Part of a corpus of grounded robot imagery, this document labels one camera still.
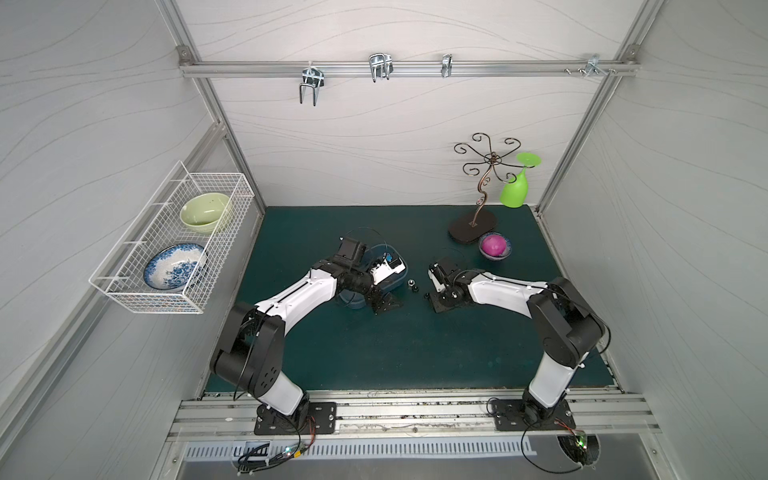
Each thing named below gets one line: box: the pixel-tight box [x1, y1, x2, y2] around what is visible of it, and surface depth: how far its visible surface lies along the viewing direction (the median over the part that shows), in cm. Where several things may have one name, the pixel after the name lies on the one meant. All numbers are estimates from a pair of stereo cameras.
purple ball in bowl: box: [478, 231, 513, 261], surface depth 104 cm
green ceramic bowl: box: [180, 192, 230, 234], surface depth 72 cm
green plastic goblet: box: [500, 152, 542, 209], surface depth 97 cm
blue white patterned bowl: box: [143, 243, 208, 291], surface depth 64 cm
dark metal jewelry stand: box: [448, 132, 535, 243], surface depth 97 cm
